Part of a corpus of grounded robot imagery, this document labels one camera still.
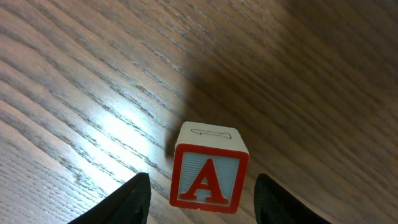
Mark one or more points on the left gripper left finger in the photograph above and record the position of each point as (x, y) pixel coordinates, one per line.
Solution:
(129, 204)

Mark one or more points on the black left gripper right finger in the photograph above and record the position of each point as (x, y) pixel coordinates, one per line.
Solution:
(275, 205)

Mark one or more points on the red letter A block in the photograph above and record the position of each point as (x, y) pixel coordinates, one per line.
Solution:
(210, 164)

